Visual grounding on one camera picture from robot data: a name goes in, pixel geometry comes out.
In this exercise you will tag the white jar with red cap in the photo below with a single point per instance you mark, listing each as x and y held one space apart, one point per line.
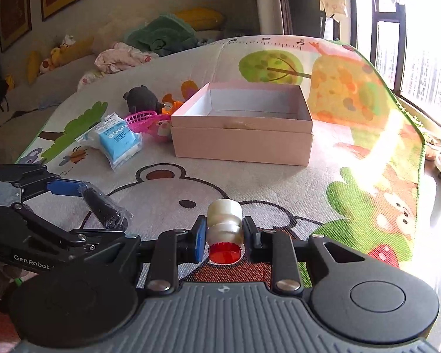
224 228

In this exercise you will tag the pink mesh ball toy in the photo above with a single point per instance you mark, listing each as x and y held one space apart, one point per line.
138 121

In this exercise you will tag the black window frame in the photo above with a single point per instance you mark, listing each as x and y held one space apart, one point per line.
398 44

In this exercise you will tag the pink crumpled clothes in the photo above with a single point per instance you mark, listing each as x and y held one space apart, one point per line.
123 57

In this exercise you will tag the floral white cloth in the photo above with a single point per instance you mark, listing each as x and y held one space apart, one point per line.
90 77

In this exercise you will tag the hanging patterned cloth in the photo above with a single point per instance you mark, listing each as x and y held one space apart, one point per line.
332 0

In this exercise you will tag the pink plush toy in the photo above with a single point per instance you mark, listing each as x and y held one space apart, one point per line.
160 127

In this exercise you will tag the blue tissue packet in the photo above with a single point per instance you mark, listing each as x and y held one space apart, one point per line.
119 141

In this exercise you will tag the yellow plush toy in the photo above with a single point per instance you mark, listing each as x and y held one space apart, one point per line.
64 53

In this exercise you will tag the green blanket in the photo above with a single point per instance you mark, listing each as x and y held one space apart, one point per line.
161 33

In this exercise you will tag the cartoon animal play mat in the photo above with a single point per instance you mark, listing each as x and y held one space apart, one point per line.
264 187

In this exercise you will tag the orange plastic toy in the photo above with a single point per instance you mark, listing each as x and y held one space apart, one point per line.
171 104

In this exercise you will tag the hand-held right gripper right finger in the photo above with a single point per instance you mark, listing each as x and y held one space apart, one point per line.
250 239

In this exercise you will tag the beige cushion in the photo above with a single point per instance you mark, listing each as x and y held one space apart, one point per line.
114 29

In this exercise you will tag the pink cardboard box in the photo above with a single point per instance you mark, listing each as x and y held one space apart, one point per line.
242 143

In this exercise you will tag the dark curtain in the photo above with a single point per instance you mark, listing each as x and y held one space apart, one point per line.
279 0

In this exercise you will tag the narrow framed picture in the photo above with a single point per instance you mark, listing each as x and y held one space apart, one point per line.
14 7

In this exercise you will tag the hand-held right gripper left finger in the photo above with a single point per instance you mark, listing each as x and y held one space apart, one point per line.
200 241

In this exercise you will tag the small potted plant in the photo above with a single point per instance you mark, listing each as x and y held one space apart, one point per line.
433 149

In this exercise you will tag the black plush toy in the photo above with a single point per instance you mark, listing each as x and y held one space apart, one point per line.
141 99

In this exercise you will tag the black roll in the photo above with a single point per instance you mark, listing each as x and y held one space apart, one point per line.
101 206

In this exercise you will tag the yellow pillow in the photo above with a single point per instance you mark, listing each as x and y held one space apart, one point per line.
200 18

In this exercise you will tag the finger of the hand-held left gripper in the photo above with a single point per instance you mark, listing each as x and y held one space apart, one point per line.
84 238
64 187

